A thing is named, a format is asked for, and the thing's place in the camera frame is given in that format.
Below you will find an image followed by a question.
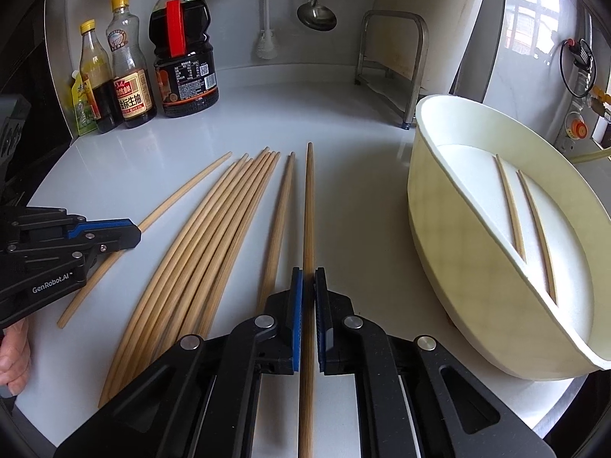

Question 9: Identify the yellow gas hose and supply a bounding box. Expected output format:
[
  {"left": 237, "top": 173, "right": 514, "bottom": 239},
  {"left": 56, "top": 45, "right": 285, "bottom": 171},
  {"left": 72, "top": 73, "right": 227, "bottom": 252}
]
[{"left": 569, "top": 146, "right": 611, "bottom": 164}]

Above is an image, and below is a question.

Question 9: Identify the large cream round basin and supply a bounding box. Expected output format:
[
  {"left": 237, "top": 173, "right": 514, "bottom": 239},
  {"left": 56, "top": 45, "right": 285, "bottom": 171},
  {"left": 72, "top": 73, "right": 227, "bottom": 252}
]
[{"left": 407, "top": 95, "right": 610, "bottom": 381}]

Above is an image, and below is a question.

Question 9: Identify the large dark soy sauce jug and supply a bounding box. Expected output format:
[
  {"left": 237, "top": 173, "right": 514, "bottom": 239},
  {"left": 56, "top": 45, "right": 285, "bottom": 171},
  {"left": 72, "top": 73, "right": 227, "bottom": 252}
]
[{"left": 148, "top": 0, "right": 218, "bottom": 118}]

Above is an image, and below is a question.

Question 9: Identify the white cutting board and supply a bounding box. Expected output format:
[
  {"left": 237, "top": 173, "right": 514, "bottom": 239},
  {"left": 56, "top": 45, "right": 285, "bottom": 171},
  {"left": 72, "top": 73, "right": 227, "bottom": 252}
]
[{"left": 374, "top": 0, "right": 483, "bottom": 94}]

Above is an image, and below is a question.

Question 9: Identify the yellow cap vinegar bottle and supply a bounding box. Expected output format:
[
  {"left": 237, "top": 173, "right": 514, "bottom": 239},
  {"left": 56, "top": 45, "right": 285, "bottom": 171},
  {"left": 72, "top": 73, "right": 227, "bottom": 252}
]
[{"left": 79, "top": 19, "right": 123, "bottom": 134}]

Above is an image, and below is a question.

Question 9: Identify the metal ladle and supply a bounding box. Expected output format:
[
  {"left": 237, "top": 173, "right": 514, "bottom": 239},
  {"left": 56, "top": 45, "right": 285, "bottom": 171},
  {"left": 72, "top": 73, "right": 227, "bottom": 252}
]
[{"left": 297, "top": 0, "right": 336, "bottom": 32}]

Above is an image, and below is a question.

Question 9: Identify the white bottle brush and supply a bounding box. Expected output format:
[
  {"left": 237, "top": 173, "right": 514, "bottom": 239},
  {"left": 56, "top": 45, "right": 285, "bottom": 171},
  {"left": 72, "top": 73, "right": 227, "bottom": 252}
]
[{"left": 255, "top": 0, "right": 278, "bottom": 61}]

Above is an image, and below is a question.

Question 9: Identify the metal cutting board rack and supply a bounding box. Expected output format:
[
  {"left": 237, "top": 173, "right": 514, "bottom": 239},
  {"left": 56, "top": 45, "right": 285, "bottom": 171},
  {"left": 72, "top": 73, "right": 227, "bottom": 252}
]
[{"left": 354, "top": 10, "right": 430, "bottom": 130}]

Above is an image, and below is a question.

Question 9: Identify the person left hand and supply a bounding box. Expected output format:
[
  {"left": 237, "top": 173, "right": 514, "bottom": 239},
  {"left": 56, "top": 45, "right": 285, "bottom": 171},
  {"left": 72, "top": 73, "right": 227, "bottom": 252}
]
[{"left": 0, "top": 318, "right": 31, "bottom": 396}]

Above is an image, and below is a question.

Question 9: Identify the clear soy sauce bottle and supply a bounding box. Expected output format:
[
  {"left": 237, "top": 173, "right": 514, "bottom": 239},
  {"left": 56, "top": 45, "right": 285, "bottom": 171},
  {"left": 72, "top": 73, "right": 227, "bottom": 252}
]
[{"left": 106, "top": 0, "right": 157, "bottom": 128}]

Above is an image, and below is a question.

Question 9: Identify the wooden chopstick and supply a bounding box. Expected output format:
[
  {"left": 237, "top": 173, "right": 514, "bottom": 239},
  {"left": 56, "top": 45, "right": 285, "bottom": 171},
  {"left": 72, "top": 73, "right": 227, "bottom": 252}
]
[
  {"left": 99, "top": 154, "right": 254, "bottom": 404},
  {"left": 57, "top": 151, "right": 232, "bottom": 329},
  {"left": 494, "top": 154, "right": 526, "bottom": 261},
  {"left": 298, "top": 143, "right": 316, "bottom": 458},
  {"left": 517, "top": 169, "right": 557, "bottom": 303},
  {"left": 190, "top": 151, "right": 282, "bottom": 342},
  {"left": 257, "top": 152, "right": 295, "bottom": 313},
  {"left": 155, "top": 152, "right": 280, "bottom": 353},
  {"left": 99, "top": 154, "right": 252, "bottom": 407},
  {"left": 131, "top": 152, "right": 279, "bottom": 371},
  {"left": 107, "top": 149, "right": 273, "bottom": 394}
]

